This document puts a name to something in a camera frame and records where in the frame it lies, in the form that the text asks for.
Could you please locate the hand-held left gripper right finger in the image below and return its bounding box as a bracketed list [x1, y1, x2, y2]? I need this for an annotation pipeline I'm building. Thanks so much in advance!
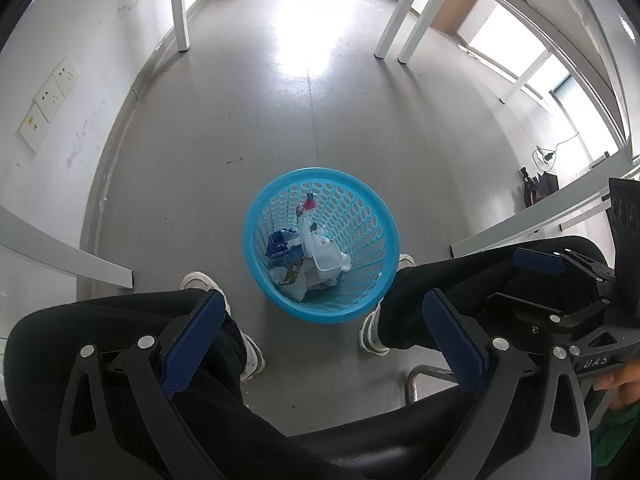
[410, 289, 593, 480]

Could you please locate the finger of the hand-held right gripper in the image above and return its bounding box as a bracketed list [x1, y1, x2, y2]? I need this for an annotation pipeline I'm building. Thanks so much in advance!
[512, 247, 618, 286]
[487, 292, 613, 353]

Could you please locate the person's right hand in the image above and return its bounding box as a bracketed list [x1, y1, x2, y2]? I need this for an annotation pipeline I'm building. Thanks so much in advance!
[594, 362, 640, 411]

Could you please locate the black object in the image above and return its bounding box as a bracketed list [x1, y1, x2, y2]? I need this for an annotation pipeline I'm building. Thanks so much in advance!
[517, 166, 559, 209]

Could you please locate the blue snack wrapper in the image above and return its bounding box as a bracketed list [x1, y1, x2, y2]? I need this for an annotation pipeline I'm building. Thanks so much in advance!
[265, 229, 307, 268]

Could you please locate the blue mesh basket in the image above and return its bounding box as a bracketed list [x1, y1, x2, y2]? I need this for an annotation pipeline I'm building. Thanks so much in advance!
[243, 166, 401, 325]

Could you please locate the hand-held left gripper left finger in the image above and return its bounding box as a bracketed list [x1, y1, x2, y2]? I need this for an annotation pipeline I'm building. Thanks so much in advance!
[56, 289, 241, 480]

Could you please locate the white wall plate yellow sticker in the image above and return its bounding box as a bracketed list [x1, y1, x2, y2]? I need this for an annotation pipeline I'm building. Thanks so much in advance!
[16, 105, 51, 153]

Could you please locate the grey desk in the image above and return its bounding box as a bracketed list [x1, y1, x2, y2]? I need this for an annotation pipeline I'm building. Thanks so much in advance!
[450, 147, 640, 261]

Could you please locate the white right shoe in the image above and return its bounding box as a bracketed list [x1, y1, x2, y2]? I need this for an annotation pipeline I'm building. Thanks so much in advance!
[357, 252, 417, 357]

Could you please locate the clear plastic bag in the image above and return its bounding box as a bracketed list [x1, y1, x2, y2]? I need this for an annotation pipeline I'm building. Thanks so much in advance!
[270, 260, 341, 303]

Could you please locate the white wall socket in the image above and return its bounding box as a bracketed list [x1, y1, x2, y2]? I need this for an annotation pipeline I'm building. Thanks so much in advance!
[52, 57, 79, 98]
[34, 85, 63, 123]

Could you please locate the white shoe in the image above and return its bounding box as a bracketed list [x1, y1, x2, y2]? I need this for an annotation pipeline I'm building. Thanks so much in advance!
[179, 271, 267, 383]
[357, 252, 417, 357]

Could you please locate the white table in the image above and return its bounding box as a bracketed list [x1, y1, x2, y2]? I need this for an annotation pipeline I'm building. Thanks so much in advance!
[0, 0, 633, 291]

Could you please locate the white left shoe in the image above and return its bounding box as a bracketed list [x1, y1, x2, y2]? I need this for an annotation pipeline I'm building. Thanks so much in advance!
[179, 271, 267, 383]

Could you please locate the chrome chair frame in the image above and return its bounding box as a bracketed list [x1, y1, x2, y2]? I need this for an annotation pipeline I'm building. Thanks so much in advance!
[401, 364, 458, 407]

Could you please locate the white paper box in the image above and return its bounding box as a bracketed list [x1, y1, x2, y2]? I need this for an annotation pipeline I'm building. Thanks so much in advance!
[311, 244, 352, 277]

